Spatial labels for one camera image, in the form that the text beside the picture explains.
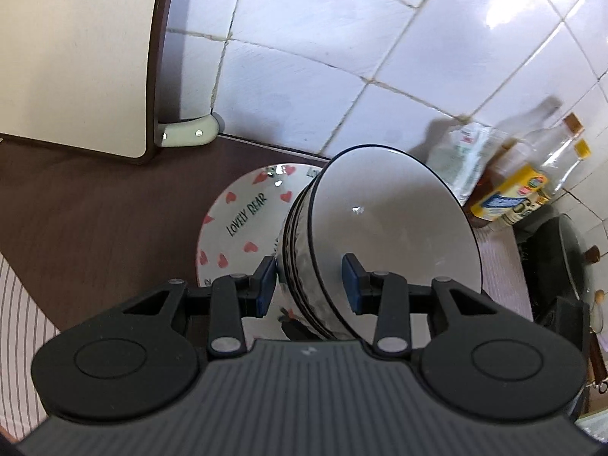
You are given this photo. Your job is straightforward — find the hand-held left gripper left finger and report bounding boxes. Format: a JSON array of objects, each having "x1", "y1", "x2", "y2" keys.
[{"x1": 122, "y1": 255, "x2": 279, "y2": 357}]

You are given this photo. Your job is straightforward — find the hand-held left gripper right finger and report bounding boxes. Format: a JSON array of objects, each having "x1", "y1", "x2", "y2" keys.
[{"x1": 342, "y1": 253, "x2": 497, "y2": 357}]

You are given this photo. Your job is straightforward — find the rabbit and carrot print plate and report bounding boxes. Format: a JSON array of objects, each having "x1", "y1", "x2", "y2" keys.
[{"x1": 196, "y1": 164, "x2": 328, "y2": 343}]

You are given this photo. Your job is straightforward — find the glass bottle of brown sauce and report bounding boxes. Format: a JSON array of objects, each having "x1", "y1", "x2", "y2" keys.
[{"x1": 468, "y1": 97, "x2": 561, "y2": 229}]

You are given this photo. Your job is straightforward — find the crumpled plastic bag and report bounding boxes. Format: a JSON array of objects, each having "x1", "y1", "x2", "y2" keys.
[{"x1": 434, "y1": 123, "x2": 497, "y2": 205}]

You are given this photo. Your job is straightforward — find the brown mat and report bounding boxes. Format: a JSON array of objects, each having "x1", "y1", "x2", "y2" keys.
[{"x1": 0, "y1": 135, "x2": 328, "y2": 333}]

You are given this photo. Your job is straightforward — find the oil bottle with yellow label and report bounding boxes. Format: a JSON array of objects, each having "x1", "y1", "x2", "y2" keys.
[{"x1": 480, "y1": 114, "x2": 585, "y2": 222}]

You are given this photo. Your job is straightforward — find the black pan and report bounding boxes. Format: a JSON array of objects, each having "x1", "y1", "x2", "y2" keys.
[{"x1": 515, "y1": 214, "x2": 594, "y2": 324}]

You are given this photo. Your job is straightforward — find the clear bottle with yellow cap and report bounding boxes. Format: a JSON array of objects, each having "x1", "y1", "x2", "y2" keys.
[{"x1": 501, "y1": 139, "x2": 592, "y2": 226}]

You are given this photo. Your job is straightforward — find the striped tablecloth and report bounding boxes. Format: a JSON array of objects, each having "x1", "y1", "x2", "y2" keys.
[{"x1": 0, "y1": 225, "x2": 535, "y2": 440}]

